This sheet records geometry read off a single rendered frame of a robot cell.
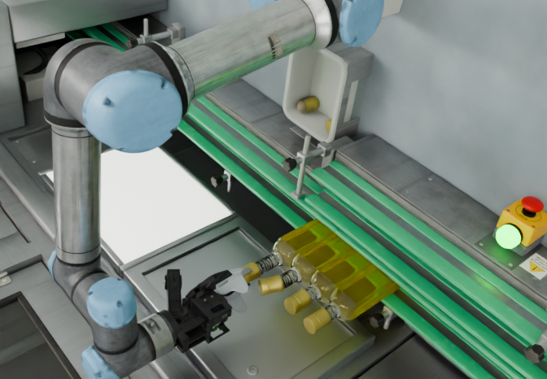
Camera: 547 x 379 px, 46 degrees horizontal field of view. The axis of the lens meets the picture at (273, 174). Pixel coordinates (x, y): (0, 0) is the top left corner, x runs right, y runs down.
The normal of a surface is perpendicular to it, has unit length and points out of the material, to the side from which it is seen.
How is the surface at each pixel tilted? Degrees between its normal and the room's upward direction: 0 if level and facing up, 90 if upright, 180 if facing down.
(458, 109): 0
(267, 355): 90
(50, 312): 90
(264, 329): 90
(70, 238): 45
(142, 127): 82
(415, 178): 90
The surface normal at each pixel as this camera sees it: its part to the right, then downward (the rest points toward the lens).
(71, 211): -0.07, 0.48
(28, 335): 0.11, -0.79
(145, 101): 0.54, 0.50
